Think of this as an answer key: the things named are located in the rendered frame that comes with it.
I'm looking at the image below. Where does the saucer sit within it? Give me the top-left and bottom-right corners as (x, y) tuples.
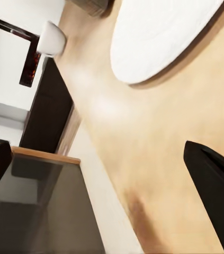
(111, 0), (224, 84)

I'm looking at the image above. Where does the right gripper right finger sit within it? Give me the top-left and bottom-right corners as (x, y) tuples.
(183, 141), (224, 249)

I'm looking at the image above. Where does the coffee cup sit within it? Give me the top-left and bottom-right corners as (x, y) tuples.
(37, 20), (67, 58)

